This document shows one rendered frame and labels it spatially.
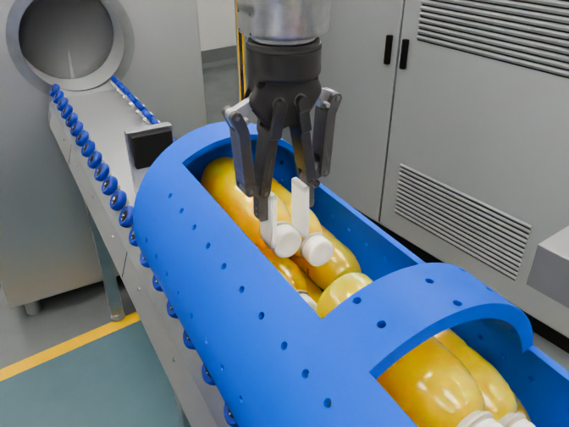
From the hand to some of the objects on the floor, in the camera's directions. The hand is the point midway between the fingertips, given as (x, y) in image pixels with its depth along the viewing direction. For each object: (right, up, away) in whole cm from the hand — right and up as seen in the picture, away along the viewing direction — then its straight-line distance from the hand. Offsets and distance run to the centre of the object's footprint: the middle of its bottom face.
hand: (284, 213), depth 62 cm
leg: (-70, -44, +157) cm, 177 cm away
